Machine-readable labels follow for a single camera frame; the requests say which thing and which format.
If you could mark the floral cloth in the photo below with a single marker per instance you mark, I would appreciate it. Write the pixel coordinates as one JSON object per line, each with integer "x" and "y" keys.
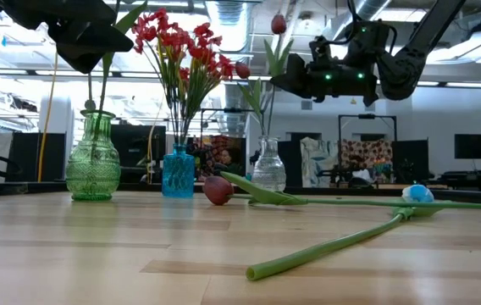
{"x": 367, "y": 152}

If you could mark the red patterned tapestry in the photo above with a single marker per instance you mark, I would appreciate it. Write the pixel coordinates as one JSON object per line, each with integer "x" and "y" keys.
{"x": 211, "y": 146}

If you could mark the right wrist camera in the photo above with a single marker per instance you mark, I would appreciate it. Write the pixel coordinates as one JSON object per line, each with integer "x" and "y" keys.
{"x": 367, "y": 42}

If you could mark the black wall monitor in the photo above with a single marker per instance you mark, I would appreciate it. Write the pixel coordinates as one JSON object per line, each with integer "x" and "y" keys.
{"x": 473, "y": 146}

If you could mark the black table frame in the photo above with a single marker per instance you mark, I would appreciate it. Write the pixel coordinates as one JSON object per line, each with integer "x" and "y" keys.
{"x": 12, "y": 189}

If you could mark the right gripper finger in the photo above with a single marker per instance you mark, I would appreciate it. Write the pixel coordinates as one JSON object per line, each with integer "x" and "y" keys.
{"x": 297, "y": 78}

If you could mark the blue white artificial tulip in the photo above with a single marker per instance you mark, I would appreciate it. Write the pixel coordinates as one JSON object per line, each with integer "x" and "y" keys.
{"x": 90, "y": 89}
{"x": 418, "y": 193}
{"x": 135, "y": 14}

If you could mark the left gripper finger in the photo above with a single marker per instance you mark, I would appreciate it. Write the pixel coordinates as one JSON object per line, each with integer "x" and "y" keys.
{"x": 88, "y": 46}

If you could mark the blue glass vase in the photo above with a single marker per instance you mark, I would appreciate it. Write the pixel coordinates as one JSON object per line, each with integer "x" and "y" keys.
{"x": 178, "y": 173}

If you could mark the person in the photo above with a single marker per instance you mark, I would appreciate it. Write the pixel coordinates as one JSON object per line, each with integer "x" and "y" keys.
{"x": 230, "y": 159}

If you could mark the green glass vase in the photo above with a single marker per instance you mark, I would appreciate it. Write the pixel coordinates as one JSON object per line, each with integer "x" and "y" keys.
{"x": 93, "y": 169}

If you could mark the silver ventilation duct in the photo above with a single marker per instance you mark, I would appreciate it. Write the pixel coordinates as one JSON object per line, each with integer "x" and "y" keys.
{"x": 376, "y": 7}
{"x": 228, "y": 106}

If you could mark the black partition panel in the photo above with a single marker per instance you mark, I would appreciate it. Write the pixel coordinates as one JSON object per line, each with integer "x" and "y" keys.
{"x": 22, "y": 156}
{"x": 410, "y": 154}

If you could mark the clear glass vase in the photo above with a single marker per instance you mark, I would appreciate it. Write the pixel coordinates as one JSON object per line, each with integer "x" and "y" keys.
{"x": 269, "y": 163}

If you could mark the black frame stand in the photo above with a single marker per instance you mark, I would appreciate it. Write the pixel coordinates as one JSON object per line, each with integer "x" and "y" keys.
{"x": 223, "y": 110}
{"x": 366, "y": 116}

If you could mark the long LED light bar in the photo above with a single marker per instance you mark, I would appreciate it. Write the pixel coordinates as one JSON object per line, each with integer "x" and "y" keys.
{"x": 469, "y": 84}

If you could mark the small black robot arm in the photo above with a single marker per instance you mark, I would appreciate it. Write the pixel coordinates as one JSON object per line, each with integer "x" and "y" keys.
{"x": 254, "y": 157}

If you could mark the white blue cloth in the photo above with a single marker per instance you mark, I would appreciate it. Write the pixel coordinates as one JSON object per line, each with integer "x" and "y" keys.
{"x": 314, "y": 156}

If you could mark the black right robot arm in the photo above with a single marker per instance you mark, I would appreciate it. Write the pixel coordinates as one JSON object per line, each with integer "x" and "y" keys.
{"x": 407, "y": 70}

